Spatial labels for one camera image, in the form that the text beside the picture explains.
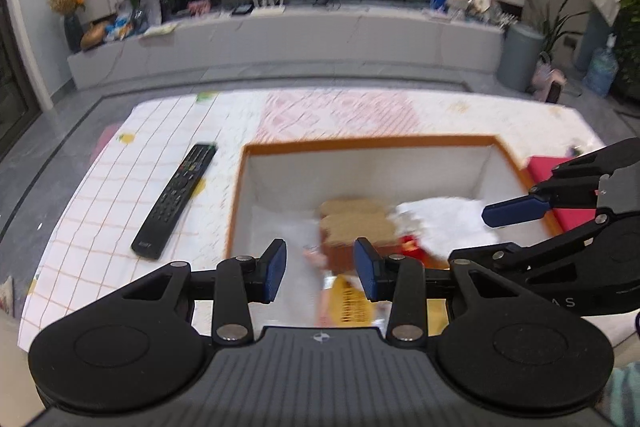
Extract grey trash can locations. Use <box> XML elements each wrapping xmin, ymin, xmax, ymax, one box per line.
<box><xmin>497</xmin><ymin>22</ymin><xmax>546</xmax><ymax>94</ymax></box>

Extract bushy green shelf plant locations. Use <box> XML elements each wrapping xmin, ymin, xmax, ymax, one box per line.
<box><xmin>614</xmin><ymin>0</ymin><xmax>640</xmax><ymax>104</ymax></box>

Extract black remote control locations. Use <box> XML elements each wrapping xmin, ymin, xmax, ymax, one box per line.
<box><xmin>130</xmin><ymin>142</ymin><xmax>219</xmax><ymax>261</ymax></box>

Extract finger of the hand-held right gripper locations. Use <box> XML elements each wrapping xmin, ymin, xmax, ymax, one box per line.
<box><xmin>448</xmin><ymin>212</ymin><xmax>640</xmax><ymax>289</ymax></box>
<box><xmin>481</xmin><ymin>139</ymin><xmax>640</xmax><ymax>229</ymax></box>

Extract red strawberry toy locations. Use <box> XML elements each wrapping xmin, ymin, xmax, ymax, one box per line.
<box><xmin>399</xmin><ymin>234</ymin><xmax>422</xmax><ymax>259</ymax></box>

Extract orange snack packet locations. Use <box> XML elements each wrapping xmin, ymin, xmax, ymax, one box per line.
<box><xmin>319</xmin><ymin>274</ymin><xmax>387</xmax><ymax>329</ymax></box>

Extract checkered tablecloth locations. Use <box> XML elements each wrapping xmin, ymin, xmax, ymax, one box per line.
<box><xmin>17</xmin><ymin>89</ymin><xmax>640</xmax><ymax>354</ymax></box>

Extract orange cardboard box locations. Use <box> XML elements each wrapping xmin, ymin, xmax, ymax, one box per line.
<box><xmin>226</xmin><ymin>134</ymin><xmax>563</xmax><ymax>340</ymax></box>

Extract blue water bottle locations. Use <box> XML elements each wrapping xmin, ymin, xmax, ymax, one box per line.
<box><xmin>582</xmin><ymin>34</ymin><xmax>619</xmax><ymax>97</ymax></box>

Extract person's teal striped clothing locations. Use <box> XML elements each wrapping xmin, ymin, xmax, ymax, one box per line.
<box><xmin>594</xmin><ymin>361</ymin><xmax>640</xmax><ymax>427</ymax></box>

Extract marble television cabinet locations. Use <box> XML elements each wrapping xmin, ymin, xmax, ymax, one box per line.
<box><xmin>67</xmin><ymin>0</ymin><xmax>506</xmax><ymax>90</ymax></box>

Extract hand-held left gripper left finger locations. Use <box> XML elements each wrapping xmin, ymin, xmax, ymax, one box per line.
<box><xmin>120</xmin><ymin>237</ymin><xmax>288</xmax><ymax>343</ymax></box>

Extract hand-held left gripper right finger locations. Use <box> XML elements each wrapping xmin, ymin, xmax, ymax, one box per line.
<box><xmin>353</xmin><ymin>237</ymin><xmax>531</xmax><ymax>342</ymax></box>

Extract pile of snack bags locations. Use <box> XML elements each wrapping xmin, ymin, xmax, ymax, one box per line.
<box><xmin>104</xmin><ymin>14</ymin><xmax>136</xmax><ymax>40</ymax></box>

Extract tall leafy floor plant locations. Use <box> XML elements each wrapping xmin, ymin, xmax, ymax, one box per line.
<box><xmin>520</xmin><ymin>0</ymin><xmax>591</xmax><ymax>58</ymax></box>

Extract bronze gourd ornament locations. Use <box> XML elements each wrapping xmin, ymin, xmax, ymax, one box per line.
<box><xmin>79</xmin><ymin>20</ymin><xmax>114</xmax><ymax>50</ymax></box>

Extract red storage box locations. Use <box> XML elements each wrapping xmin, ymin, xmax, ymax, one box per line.
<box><xmin>521</xmin><ymin>156</ymin><xmax>578</xmax><ymax>234</ymax></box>

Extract dried flowers in dark vase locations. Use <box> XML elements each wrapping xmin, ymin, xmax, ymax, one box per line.
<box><xmin>47</xmin><ymin>0</ymin><xmax>87</xmax><ymax>54</ymax></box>

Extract pink space heater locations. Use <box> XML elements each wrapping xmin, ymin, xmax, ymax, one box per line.
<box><xmin>532</xmin><ymin>54</ymin><xmax>566</xmax><ymax>103</ymax></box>

